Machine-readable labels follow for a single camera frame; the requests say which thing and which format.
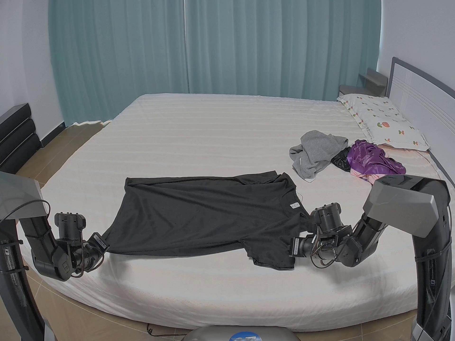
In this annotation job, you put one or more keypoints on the bed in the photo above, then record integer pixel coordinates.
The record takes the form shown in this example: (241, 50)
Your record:
(213, 137)

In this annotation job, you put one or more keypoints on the grey bedside table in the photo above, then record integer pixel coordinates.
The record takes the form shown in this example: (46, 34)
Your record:
(359, 90)

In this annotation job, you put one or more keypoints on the black chest of drawers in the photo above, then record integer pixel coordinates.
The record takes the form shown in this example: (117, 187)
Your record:
(17, 137)

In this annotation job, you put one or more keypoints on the white printed pillow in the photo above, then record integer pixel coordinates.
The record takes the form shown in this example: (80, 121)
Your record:
(384, 119)

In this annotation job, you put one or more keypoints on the pink garment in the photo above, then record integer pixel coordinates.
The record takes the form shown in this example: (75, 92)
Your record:
(366, 178)

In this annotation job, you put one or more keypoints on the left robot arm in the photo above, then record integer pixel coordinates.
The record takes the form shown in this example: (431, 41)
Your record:
(39, 258)

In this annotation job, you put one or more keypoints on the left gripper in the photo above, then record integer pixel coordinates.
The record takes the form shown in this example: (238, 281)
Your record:
(94, 249)

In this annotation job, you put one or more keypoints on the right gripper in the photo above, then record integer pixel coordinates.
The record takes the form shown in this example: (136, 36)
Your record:
(302, 248)

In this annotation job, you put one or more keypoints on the blue-green curtain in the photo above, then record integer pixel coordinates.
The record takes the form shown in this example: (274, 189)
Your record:
(117, 48)
(284, 37)

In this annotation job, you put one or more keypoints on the black T-shirt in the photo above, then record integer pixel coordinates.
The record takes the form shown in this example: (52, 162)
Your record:
(199, 218)

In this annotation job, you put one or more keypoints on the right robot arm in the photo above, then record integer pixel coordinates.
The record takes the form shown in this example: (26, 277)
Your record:
(401, 204)

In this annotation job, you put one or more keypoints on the purple satin garment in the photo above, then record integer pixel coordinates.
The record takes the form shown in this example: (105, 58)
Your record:
(373, 158)

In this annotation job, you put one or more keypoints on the grey garment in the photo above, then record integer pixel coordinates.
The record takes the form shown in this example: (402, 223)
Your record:
(316, 151)

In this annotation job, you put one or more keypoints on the black shiny garment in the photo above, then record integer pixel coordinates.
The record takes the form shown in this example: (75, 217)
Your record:
(341, 160)

